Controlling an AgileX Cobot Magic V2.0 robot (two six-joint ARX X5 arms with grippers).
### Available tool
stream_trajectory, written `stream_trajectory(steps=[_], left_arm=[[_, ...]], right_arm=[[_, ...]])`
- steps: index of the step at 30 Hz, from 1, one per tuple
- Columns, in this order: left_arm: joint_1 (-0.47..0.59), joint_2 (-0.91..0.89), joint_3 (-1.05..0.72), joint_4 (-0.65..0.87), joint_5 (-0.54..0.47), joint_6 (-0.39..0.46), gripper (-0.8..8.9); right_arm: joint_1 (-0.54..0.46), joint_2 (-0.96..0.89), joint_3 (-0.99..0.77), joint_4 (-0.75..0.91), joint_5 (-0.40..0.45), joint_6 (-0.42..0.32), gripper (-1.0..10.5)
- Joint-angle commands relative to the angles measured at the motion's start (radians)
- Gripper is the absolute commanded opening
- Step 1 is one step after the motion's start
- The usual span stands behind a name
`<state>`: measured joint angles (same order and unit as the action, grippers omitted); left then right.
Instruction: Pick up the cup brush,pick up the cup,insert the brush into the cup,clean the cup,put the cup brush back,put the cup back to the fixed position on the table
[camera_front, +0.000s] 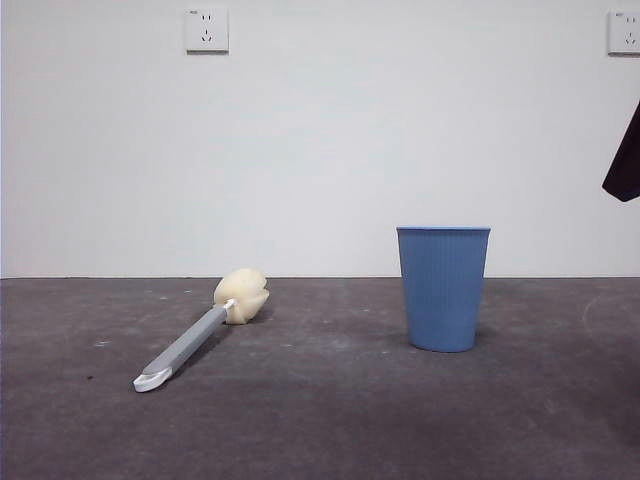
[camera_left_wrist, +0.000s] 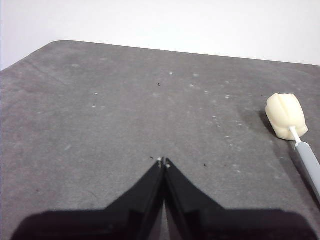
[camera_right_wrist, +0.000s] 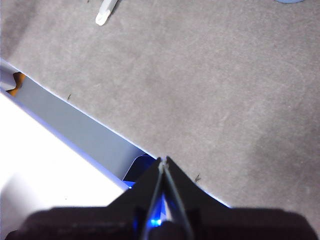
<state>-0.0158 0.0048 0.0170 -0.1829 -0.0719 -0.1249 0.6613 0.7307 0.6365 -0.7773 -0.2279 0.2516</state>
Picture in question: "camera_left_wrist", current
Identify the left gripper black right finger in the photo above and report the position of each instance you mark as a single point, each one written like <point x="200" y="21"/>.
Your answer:
<point x="212" y="222"/>

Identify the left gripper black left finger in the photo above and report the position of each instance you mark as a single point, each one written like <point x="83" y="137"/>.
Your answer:
<point x="125" y="220"/>

